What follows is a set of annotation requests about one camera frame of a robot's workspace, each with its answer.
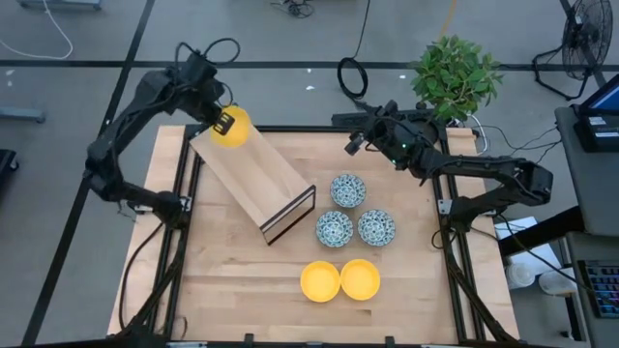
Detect black perforated bar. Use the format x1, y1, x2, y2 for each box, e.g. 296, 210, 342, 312
331, 110, 373, 128

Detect teal floral patterned bowl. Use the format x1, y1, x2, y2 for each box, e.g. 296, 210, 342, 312
357, 209, 397, 247
330, 173, 368, 210
315, 210, 355, 248

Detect wooden shelf black metal frame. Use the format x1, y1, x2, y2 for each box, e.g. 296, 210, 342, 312
189, 123, 318, 247

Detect tangled black cable bundle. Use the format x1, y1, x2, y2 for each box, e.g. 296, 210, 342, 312
269, 0, 315, 19

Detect white paper sheets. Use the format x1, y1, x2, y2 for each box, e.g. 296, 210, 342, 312
493, 216, 562, 272

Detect grey cart base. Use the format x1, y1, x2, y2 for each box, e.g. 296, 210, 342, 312
16, 0, 103, 11

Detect white cable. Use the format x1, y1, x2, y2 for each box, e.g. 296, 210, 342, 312
0, 0, 74, 62
466, 114, 489, 156

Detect white plastic cup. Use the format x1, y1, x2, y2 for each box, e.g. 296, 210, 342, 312
538, 269, 576, 297
505, 262, 537, 290

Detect black aluminium table frame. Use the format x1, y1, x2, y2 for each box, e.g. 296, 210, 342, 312
105, 123, 521, 348

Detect grey metal foot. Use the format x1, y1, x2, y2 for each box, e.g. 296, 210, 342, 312
0, 106, 46, 124

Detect grey desk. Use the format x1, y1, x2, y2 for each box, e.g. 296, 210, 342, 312
554, 104, 619, 238

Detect black backlit keyboard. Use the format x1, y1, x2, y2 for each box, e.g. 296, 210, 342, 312
577, 259, 619, 320

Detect green leafy plant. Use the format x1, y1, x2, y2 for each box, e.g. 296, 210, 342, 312
409, 34, 504, 122

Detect yellow cable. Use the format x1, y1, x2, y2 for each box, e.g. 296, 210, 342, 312
438, 0, 459, 40

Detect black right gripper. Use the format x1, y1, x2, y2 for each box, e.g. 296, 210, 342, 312
358, 101, 422, 168

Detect black computer monitor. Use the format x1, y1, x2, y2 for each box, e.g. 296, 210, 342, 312
578, 72, 619, 117

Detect black floor fan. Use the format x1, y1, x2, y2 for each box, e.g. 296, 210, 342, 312
531, 0, 614, 102

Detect black plant pot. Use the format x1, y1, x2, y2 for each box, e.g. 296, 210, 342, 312
404, 109, 440, 144

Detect yellow mini bowl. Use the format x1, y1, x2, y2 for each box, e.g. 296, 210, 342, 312
300, 260, 341, 304
209, 104, 252, 149
339, 258, 382, 302

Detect coiled black cable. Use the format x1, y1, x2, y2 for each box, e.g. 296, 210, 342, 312
337, 0, 372, 110

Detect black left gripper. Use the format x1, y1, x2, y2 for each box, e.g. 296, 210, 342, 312
190, 81, 237, 137

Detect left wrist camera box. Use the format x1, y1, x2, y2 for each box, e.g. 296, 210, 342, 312
185, 51, 219, 86

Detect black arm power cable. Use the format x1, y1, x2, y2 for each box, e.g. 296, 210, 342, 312
118, 221, 165, 331

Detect thin black cable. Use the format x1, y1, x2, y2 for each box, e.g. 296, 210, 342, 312
483, 124, 562, 165

